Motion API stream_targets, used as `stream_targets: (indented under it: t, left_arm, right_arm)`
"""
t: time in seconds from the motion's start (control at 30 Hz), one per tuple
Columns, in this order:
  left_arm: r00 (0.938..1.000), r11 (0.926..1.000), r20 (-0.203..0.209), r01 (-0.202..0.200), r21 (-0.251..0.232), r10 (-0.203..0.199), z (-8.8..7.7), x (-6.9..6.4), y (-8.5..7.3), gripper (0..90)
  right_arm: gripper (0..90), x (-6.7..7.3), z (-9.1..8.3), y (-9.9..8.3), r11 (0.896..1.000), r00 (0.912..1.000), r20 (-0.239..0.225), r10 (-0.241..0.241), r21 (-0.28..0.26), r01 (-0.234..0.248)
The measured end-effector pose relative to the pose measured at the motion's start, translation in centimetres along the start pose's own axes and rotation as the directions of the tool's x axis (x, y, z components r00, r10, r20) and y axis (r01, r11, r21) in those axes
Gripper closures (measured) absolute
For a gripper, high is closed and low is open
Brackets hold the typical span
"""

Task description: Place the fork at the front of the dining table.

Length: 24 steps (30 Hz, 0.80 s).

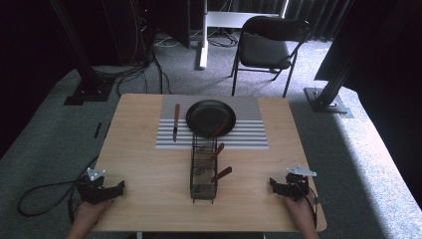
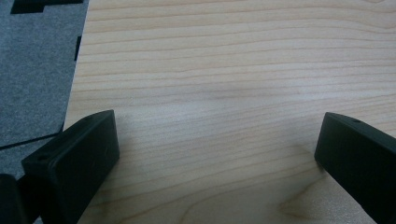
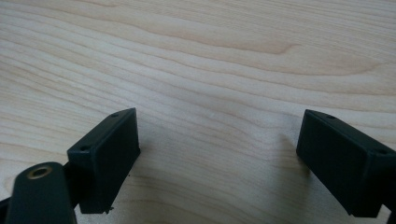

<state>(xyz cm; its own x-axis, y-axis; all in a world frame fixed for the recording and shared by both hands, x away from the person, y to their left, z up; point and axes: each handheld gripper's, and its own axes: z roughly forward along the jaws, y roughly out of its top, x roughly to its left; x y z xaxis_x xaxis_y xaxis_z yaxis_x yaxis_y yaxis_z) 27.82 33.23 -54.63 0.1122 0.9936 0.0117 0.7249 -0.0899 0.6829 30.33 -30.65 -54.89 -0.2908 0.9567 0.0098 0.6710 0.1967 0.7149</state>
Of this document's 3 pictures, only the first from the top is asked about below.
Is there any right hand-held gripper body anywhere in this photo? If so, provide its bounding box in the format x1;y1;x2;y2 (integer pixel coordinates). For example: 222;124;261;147
284;164;317;202

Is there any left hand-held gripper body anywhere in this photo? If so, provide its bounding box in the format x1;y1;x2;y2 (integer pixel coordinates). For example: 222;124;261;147
77;167;111;205

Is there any person's left hand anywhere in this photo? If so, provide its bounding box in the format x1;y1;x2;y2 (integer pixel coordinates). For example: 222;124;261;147
74;198;114;227

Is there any grey striped placemat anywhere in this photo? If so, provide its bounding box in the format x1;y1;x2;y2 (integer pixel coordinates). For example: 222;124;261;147
154;95;270;150

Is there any black metal stand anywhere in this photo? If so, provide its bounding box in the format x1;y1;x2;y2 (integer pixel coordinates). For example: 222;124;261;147
49;0;115;107
303;46;354;120

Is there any black round plate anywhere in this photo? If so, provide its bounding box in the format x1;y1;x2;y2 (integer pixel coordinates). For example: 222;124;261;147
185;99;238;139

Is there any black folding chair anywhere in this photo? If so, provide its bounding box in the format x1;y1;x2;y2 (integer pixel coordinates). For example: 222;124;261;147
230;15;313;99

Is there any black equipment cabinet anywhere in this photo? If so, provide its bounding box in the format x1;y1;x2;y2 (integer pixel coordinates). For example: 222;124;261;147
101;0;157;67

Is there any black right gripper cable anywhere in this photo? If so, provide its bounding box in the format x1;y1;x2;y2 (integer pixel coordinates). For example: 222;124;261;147
298;181;328;231

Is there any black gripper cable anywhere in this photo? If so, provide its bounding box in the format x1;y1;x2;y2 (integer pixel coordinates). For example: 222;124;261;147
298;181;328;231
16;154;101;225

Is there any wooden-handled utensil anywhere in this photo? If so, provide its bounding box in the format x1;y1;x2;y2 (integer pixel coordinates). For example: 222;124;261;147
196;142;226;175
194;165;234;194
198;118;230;150

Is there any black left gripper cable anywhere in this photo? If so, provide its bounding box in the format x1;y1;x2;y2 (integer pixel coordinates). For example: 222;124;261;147
16;154;101;225

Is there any black wire cutlery caddy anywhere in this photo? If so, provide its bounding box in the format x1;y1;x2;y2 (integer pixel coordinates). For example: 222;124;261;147
189;132;219;204

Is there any wooden-handled table knife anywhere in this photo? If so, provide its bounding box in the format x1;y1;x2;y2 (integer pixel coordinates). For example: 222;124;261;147
171;103;182;143

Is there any bundle of black floor cables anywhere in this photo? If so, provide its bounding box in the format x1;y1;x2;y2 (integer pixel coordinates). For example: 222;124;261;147
114;49;173;97

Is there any white desk frame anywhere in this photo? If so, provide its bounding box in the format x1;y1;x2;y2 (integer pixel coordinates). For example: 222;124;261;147
193;0;291;71

